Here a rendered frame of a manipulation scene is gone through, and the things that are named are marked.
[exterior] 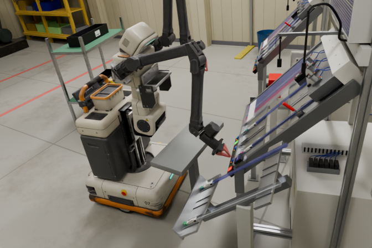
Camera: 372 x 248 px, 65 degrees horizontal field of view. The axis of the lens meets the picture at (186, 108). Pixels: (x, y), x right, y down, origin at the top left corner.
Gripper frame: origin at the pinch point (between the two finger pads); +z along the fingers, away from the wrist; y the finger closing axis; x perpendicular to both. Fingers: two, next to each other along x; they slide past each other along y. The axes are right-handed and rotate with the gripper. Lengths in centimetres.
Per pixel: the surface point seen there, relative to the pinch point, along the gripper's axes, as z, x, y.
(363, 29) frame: -9, -88, -13
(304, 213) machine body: 47.8, -7.4, -9.1
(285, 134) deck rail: 5.7, -36.5, -10.2
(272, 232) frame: 45.8, 13.6, -12.8
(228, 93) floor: 15, 77, 218
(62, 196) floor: -65, 155, 13
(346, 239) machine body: 75, -11, -9
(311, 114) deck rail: 6, -52, -10
